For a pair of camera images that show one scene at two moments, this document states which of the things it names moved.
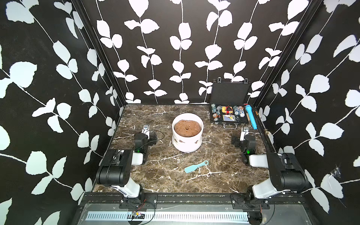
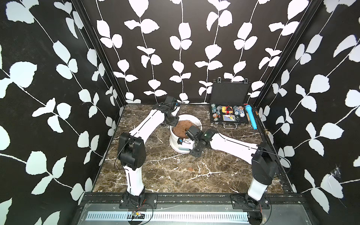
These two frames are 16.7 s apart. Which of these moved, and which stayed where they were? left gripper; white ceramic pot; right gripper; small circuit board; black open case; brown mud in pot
Moved: left gripper; right gripper
Stayed: small circuit board; black open case; white ceramic pot; brown mud in pot
